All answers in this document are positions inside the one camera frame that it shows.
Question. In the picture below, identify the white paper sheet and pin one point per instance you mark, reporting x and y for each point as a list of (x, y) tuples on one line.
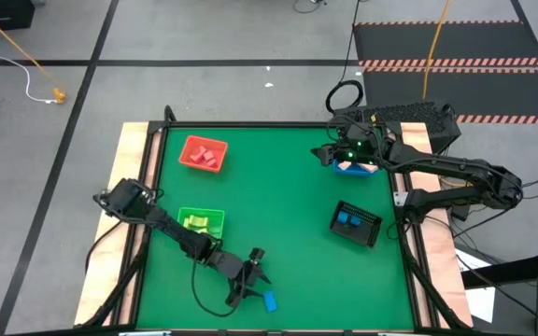
[(481, 303)]

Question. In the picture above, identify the black table frame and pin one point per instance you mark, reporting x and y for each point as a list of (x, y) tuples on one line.
[(278, 124)]

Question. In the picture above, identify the green plastic basket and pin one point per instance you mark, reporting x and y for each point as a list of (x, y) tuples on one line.
[(217, 219)]

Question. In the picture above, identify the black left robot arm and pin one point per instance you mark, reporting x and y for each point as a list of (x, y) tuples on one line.
[(171, 226)]

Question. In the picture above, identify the large blue rectangular foam block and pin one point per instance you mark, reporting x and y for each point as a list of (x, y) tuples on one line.
[(270, 301)]

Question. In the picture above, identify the yellow-green foam cylinder block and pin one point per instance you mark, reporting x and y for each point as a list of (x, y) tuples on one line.
[(201, 220)]

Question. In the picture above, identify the small blue foam block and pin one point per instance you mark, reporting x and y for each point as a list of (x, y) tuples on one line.
[(355, 221)]

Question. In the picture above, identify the black plastic basket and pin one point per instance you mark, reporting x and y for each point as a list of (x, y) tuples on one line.
[(367, 233)]

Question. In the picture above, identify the black floor beam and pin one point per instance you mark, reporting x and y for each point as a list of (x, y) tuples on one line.
[(512, 271)]

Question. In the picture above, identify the beige foam block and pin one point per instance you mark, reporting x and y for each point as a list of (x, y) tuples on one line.
[(368, 167), (345, 165)]

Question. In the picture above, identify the black perforated case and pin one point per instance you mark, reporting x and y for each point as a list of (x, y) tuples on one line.
[(414, 114)]

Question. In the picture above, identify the black floor box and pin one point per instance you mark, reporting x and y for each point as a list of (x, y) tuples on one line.
[(3, 16)]

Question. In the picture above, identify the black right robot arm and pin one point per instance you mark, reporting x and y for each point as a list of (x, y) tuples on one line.
[(460, 168)]

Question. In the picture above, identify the blue foam wedge block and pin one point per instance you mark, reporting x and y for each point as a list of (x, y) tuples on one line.
[(342, 217)]

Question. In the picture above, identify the black hazard-striped floor mat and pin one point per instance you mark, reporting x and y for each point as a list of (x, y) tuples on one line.
[(484, 42)]

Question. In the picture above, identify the orange plastic basket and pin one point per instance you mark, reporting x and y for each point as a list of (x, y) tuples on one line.
[(220, 147)]

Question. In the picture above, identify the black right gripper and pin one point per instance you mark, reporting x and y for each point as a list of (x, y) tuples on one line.
[(358, 142)]

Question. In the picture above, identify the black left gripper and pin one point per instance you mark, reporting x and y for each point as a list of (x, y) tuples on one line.
[(248, 270)]

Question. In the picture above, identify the blue plastic basket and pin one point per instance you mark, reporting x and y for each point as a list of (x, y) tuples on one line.
[(350, 173)]

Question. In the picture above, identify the wooden table side board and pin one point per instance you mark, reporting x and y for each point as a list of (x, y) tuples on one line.
[(126, 154), (437, 247)]

